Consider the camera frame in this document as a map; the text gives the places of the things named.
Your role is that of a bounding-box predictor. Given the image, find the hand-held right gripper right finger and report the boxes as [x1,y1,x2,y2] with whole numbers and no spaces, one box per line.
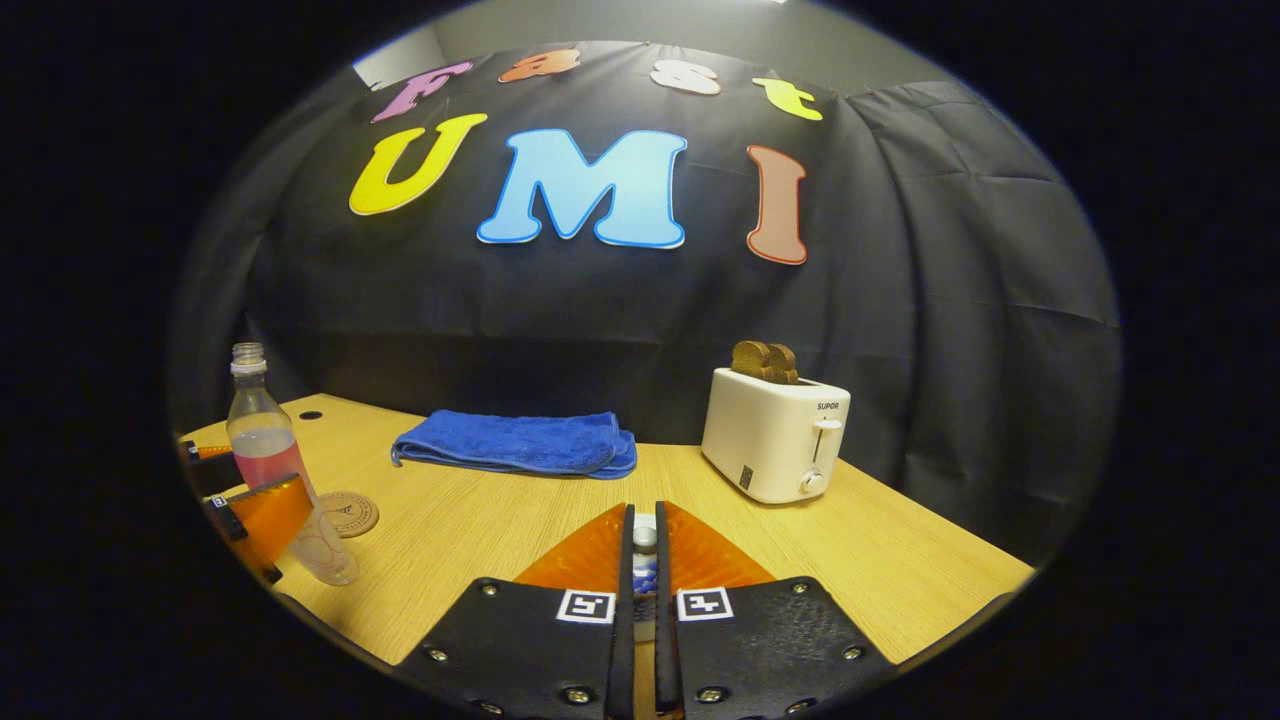
[655,500,898,720]

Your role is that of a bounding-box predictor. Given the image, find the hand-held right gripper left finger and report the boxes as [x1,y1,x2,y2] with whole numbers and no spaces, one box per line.
[395,503,638,720]

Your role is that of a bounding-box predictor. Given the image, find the clear plastic water bottle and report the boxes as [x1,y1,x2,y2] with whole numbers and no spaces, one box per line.
[226,342,361,587]

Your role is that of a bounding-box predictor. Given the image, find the round brown coaster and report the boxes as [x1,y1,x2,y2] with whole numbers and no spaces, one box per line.
[318,491,381,539]

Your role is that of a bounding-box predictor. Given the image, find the white blue-patterned teacup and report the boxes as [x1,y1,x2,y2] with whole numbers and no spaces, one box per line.
[633,556,660,643]

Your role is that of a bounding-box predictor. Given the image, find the folded blue towel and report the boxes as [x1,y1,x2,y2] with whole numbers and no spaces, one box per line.
[390,409,638,480]

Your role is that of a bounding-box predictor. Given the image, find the white toaster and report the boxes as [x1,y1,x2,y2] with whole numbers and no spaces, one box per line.
[701,367,852,505]

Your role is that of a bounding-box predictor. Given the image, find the brown toast slices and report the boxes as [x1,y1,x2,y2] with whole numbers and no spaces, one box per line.
[730,340,800,386]

